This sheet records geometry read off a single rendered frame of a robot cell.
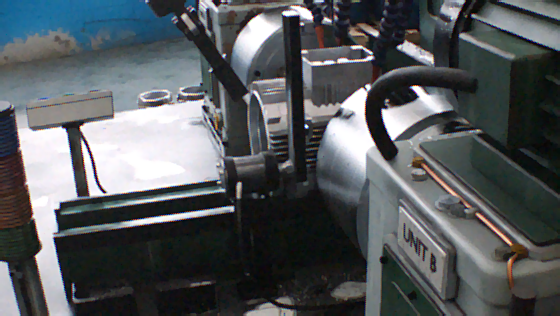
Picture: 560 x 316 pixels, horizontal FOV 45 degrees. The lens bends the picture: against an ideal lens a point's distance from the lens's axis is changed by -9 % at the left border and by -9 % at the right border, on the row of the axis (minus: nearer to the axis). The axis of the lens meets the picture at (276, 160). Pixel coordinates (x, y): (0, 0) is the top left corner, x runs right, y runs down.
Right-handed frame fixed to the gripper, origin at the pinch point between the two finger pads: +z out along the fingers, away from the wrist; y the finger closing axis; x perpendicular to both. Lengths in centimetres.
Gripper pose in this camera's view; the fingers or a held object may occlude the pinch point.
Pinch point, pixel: (230, 80)
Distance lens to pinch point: 123.5
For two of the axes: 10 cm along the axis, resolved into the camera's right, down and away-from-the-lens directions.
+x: -8.1, 5.8, 0.0
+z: 5.3, 7.3, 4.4
